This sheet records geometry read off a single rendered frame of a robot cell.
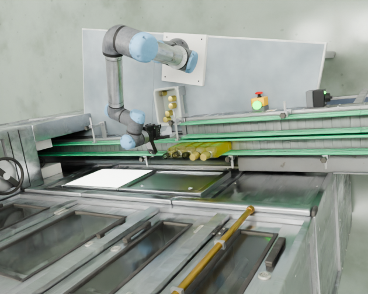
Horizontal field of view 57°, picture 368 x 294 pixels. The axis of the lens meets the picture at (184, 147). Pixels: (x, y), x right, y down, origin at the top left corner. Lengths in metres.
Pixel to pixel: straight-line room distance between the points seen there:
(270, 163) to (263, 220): 0.57
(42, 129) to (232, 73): 1.21
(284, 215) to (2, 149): 1.57
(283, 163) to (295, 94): 0.35
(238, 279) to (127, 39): 0.97
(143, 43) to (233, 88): 0.69
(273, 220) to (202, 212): 0.28
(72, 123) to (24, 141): 0.38
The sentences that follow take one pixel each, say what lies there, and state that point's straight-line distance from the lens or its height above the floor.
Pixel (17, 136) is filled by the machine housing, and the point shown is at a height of 1.35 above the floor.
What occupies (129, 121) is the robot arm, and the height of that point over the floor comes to 1.28.
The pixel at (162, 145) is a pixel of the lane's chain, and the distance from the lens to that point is 2.05.
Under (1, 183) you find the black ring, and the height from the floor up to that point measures 1.51.
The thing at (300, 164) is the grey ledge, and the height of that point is 0.88.
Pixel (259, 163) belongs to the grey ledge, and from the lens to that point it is 1.80.
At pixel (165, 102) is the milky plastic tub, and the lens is 2.11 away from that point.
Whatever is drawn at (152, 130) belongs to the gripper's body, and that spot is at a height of 1.08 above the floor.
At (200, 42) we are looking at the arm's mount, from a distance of 1.97.
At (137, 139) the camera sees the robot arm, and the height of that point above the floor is 1.25.
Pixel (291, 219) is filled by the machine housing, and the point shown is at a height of 1.43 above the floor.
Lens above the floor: 2.52
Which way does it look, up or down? 57 degrees down
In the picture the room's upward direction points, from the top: 115 degrees counter-clockwise
